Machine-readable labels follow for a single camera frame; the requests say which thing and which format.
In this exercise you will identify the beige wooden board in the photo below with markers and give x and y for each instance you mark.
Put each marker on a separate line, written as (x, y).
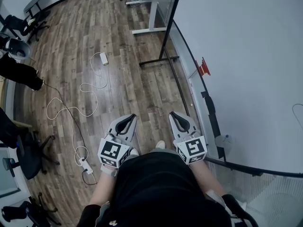
(22, 124)

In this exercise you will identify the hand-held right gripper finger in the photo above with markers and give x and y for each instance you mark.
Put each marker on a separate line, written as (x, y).
(193, 124)
(174, 129)

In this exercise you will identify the black whiteboard tray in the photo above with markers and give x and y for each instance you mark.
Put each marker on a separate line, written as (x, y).
(216, 131)

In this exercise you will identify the white power adapter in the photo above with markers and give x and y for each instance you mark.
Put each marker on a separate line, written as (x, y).
(103, 58)

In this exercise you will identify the black whiteboard stand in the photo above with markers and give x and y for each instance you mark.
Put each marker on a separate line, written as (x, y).
(169, 55)

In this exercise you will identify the clear plastic bottle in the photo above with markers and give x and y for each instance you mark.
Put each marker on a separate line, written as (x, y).
(223, 141)

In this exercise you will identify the person's black shirt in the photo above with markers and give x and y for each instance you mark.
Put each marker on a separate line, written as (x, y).
(156, 190)

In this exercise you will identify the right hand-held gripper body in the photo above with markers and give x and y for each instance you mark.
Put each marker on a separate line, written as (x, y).
(193, 149)

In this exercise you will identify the grey waste bin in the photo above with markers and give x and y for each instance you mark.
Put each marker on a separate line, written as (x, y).
(20, 49)

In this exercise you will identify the white power strip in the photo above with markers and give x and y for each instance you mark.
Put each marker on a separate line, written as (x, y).
(86, 166)

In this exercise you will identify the round black table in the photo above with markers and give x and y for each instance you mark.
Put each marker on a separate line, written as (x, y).
(35, 0)

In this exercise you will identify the person's white shoe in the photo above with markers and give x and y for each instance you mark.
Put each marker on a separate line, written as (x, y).
(134, 151)
(161, 144)

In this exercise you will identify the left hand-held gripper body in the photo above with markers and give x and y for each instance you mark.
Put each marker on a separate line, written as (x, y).
(111, 151)

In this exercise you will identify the person's right forearm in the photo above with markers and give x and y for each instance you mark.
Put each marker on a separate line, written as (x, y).
(206, 176)

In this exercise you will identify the large whiteboard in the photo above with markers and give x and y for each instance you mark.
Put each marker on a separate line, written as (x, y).
(241, 67)

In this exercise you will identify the person's left forearm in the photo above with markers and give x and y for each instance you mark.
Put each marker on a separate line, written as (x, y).
(104, 188)

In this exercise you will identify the white wristband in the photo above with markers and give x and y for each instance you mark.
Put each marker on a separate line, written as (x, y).
(109, 171)

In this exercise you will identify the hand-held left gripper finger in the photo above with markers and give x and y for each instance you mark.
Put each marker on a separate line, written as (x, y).
(132, 129)
(113, 126)

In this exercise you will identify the black office chair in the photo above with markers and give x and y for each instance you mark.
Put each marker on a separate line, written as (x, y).
(23, 212)
(26, 150)
(21, 26)

